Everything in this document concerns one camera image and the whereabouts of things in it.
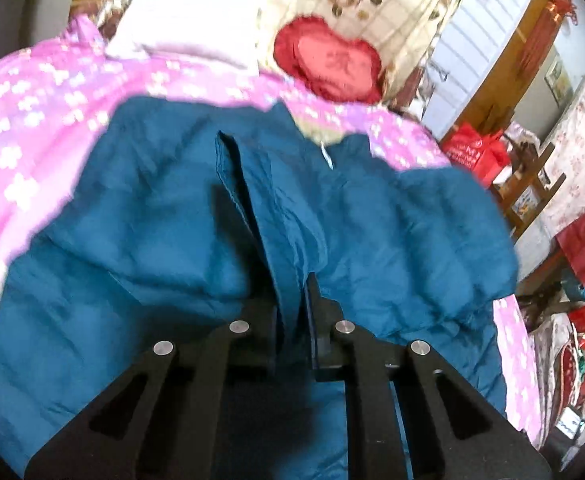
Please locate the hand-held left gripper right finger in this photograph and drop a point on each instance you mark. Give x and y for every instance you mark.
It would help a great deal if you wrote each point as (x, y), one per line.
(322, 345)

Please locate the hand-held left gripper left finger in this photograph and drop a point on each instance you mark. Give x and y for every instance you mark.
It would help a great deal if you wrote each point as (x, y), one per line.
(257, 340)

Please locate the teal padded jacket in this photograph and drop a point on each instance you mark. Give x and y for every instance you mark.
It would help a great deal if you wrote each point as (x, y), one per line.
(172, 220)

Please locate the red gift bag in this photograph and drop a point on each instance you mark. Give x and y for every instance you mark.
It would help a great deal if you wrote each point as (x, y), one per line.
(477, 152)

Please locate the pile of red packages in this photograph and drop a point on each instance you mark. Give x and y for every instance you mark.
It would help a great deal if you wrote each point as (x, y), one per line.
(579, 360)

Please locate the wooden chair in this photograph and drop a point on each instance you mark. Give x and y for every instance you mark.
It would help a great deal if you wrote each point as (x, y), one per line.
(532, 185)

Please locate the red heart-shaped cushion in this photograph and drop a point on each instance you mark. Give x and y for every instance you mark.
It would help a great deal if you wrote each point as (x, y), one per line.
(330, 60)

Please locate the pink floral bed sheet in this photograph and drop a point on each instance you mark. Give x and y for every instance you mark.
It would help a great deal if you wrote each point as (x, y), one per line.
(37, 125)

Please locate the floral folded blanket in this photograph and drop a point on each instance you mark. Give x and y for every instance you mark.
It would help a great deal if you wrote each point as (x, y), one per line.
(579, 155)

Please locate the white pillow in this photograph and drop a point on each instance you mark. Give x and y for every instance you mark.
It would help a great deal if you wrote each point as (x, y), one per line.
(192, 15)

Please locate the cream floral quilt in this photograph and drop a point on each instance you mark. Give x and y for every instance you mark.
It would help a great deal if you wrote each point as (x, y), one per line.
(372, 5)

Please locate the wooden door frame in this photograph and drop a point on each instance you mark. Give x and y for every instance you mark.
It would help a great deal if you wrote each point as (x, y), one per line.
(512, 55)

